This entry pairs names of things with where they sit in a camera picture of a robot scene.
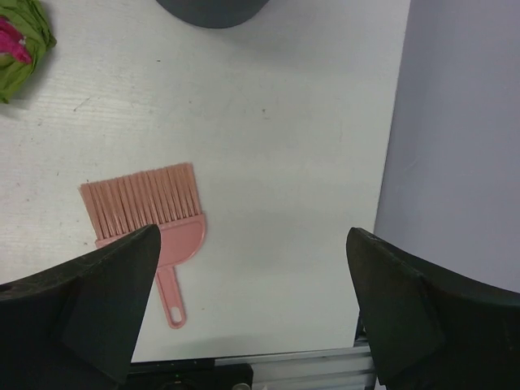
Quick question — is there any pink hand brush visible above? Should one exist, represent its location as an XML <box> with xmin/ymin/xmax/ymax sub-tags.
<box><xmin>79</xmin><ymin>162</ymin><xmax>206</xmax><ymax>329</ymax></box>

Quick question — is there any green and pink paper scrap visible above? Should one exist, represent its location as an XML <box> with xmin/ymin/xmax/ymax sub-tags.
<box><xmin>1</xmin><ymin>0</ymin><xmax>56</xmax><ymax>103</ymax></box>

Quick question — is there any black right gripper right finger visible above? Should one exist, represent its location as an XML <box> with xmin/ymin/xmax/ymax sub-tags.
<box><xmin>346</xmin><ymin>227</ymin><xmax>519</xmax><ymax>389</ymax></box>

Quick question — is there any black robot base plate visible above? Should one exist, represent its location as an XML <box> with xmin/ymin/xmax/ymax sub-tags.
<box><xmin>119</xmin><ymin>363</ymin><xmax>254</xmax><ymax>389</ymax></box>

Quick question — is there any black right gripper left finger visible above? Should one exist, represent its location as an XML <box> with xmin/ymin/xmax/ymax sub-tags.
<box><xmin>1</xmin><ymin>225</ymin><xmax>161</xmax><ymax>385</ymax></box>

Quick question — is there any aluminium table frame rail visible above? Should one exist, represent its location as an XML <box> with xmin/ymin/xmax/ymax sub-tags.
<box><xmin>128</xmin><ymin>316</ymin><xmax>385</xmax><ymax>390</ymax></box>

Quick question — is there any dark grey waste bin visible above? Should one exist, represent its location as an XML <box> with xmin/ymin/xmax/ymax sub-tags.
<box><xmin>157</xmin><ymin>0</ymin><xmax>269</xmax><ymax>29</ymax></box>

